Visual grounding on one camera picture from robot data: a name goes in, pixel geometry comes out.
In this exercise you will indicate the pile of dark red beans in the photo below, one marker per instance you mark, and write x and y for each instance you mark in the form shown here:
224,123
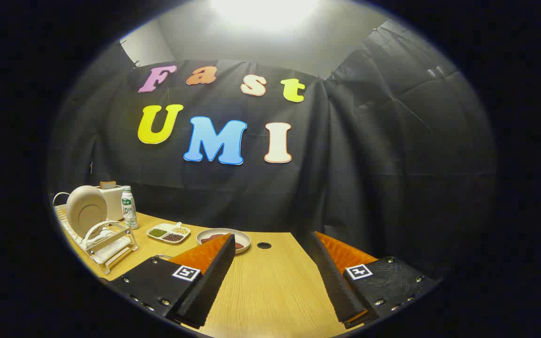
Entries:
173,237

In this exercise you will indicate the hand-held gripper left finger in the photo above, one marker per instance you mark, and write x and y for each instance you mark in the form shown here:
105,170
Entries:
209,281

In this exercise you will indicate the beige round plate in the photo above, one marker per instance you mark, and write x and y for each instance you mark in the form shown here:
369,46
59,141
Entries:
86,210

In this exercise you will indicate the bread slice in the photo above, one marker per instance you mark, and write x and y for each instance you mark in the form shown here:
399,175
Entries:
107,185

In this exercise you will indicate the pile of green beans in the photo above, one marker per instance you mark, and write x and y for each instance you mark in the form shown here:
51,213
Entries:
158,233

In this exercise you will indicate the white bottle green label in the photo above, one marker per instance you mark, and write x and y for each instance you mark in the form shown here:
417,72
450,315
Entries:
129,209

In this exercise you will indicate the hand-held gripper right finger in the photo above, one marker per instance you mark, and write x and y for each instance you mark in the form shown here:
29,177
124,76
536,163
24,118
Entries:
331,281

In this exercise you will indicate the white toaster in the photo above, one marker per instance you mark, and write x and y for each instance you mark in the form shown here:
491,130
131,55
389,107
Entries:
113,202

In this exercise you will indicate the black backdrop cloth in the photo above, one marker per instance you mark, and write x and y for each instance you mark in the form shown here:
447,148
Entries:
345,164

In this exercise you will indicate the pile of yellow beans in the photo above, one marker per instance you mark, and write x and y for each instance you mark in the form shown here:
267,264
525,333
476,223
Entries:
182,230

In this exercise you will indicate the beige shallow bowl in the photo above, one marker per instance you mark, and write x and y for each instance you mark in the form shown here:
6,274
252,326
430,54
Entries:
214,232

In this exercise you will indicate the white divided dish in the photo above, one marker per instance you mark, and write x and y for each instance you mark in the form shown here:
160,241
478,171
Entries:
157,238

